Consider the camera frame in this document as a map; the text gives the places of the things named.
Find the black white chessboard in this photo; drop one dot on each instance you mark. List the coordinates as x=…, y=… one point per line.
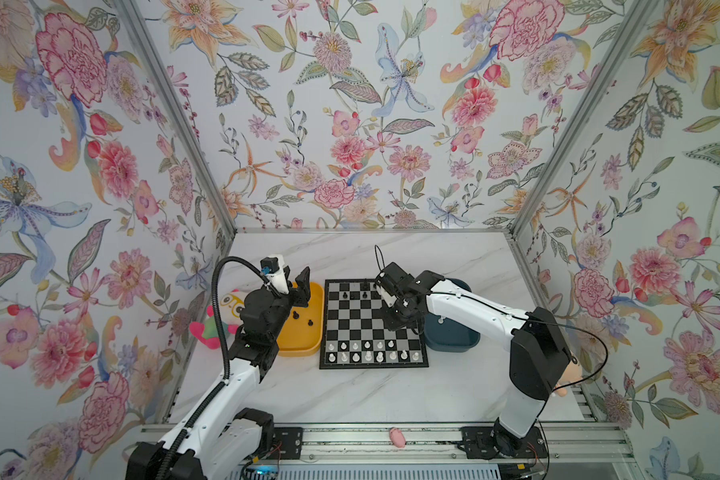
x=354, y=336

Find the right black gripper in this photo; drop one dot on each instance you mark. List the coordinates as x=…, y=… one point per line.
x=391, y=324

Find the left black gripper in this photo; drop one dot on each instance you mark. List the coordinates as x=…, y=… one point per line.
x=302, y=295

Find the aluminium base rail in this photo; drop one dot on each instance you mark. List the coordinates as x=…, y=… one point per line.
x=566, y=442

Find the dark teal plastic tray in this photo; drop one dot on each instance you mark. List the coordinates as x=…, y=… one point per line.
x=443, y=334

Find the yellow plastic tray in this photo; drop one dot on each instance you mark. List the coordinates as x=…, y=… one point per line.
x=301, y=335

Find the colourful plush toy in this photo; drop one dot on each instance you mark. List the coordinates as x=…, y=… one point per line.
x=222, y=320

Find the pink striped plush doll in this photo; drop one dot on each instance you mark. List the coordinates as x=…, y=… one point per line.
x=570, y=377

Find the small pink toy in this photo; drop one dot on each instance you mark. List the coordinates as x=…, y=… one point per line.
x=397, y=438

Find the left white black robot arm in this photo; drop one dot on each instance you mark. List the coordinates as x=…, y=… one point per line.
x=220, y=433

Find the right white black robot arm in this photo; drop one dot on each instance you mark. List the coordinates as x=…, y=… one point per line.
x=538, y=354

